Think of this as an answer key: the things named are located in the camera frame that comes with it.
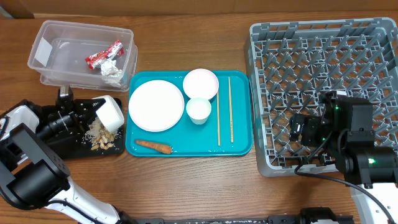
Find grey dishwasher rack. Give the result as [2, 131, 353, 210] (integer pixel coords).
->
[245, 17, 397, 177]

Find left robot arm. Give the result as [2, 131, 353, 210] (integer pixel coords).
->
[1, 86, 134, 223]

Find small white bowl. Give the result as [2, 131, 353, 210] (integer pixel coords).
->
[94, 95, 124, 133]

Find left wooden chopstick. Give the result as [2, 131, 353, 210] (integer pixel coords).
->
[216, 91, 221, 146]

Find right wooden chopstick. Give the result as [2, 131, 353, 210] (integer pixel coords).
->
[228, 77, 234, 143]

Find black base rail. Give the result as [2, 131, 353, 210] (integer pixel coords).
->
[132, 207, 354, 224]

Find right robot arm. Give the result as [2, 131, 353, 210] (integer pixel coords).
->
[289, 90, 397, 223]

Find white round plate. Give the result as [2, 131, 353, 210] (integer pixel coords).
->
[128, 80, 185, 132]

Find orange carrot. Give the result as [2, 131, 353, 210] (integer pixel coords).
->
[135, 139, 173, 154]

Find foil ball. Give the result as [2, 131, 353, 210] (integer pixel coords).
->
[100, 59, 123, 87]

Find white cup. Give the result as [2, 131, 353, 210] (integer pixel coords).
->
[186, 98, 211, 124]

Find black tray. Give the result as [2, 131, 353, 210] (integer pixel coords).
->
[18, 97, 126, 160]

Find teal serving tray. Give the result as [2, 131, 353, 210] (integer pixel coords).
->
[125, 70, 253, 157]

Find red foil snack wrapper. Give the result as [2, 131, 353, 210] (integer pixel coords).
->
[85, 40, 124, 70]

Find wooden chopstick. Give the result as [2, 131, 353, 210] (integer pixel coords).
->
[216, 91, 221, 146]
[228, 77, 234, 143]

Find large white bowl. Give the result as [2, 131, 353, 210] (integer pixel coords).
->
[183, 68, 219, 100]

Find clear plastic bin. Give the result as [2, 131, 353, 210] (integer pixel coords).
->
[27, 21, 137, 91]

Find food scraps peanuts rice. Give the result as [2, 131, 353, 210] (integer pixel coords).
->
[82, 118, 121, 151]

